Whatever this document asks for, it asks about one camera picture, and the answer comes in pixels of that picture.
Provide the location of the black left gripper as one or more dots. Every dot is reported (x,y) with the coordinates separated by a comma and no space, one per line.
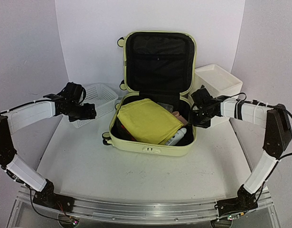
(89,113)

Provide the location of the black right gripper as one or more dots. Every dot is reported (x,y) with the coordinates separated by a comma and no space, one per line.
(198,118)

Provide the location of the white perforated plastic basket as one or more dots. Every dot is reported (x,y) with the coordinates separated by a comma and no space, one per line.
(102,96)

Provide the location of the pale green hard-shell suitcase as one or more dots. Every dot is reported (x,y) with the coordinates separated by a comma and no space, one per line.
(158,65)

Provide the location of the yellow cloth garment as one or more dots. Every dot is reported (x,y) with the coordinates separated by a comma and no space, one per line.
(148,122)

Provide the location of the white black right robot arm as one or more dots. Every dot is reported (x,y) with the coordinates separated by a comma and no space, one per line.
(274,119)

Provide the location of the white deodorant spray bottle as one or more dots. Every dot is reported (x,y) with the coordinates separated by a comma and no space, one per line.
(176,137)

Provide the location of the clear plastic rectangular case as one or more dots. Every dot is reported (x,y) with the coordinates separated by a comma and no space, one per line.
(168,107)

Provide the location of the white three-drawer storage cabinet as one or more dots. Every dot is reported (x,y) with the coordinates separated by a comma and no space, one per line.
(216,80)

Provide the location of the red printed t-shirt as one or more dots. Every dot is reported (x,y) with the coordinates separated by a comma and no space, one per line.
(125,133)

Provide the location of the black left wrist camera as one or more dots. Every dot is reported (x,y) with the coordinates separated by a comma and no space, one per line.
(74,92)

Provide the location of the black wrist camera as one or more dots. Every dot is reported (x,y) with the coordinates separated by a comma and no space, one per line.
(202,96)
(74,92)

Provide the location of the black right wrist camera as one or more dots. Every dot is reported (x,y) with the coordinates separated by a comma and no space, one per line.
(202,96)

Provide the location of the aluminium front mounting rail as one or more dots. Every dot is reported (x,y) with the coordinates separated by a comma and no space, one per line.
(29,212)

